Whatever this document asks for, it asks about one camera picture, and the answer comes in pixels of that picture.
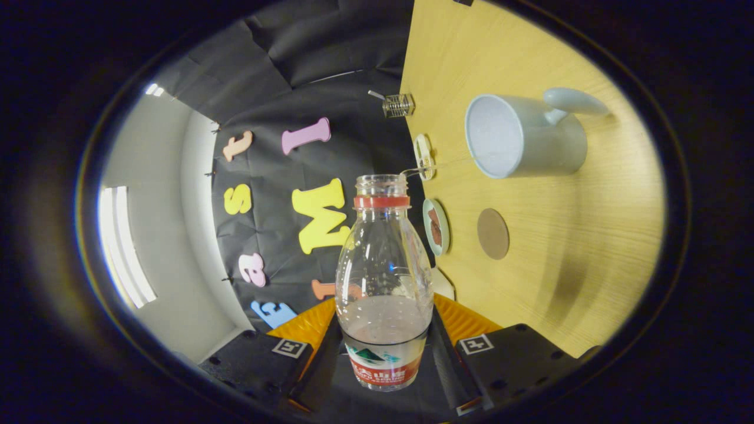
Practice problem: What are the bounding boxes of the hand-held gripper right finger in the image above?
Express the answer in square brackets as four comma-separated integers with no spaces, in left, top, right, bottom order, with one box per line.
[433,293,581,416]

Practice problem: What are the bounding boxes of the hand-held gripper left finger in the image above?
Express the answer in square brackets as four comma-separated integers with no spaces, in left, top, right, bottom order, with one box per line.
[200,297,342,413]

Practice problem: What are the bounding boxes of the brown round coaster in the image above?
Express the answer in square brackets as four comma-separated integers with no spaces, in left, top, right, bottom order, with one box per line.
[477,208,511,260]

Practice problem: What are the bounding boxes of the clear plastic bottle red label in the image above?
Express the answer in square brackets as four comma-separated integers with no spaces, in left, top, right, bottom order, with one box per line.
[335,174,435,392]

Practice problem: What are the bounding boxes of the cloudy clear juice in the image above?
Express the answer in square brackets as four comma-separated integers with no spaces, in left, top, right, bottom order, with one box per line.
[338,296,432,345]

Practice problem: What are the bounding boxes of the white cup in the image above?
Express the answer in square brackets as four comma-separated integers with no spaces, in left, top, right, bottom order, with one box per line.
[464,87,610,180]

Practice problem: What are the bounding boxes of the white toaster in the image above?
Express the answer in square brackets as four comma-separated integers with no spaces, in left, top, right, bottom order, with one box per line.
[433,268,455,301]

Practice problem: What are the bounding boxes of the wooden table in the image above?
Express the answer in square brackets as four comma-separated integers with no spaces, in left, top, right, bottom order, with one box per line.
[399,0,666,359]

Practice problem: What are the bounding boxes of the pale green plate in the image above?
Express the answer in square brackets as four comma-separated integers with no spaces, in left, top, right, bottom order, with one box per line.
[422,198,451,256]

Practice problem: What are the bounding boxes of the long ceiling light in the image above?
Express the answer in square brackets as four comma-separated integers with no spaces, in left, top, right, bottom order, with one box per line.
[97,185,158,310]

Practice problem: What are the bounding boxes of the white divided snack tray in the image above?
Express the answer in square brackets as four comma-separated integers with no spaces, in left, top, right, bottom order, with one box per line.
[414,134,436,181]

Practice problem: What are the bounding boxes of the small glass jar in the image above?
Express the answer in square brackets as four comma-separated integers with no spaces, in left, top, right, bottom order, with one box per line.
[382,93,416,118]

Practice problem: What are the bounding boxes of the black backdrop cloth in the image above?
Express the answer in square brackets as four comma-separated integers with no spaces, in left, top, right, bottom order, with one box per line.
[156,0,434,336]

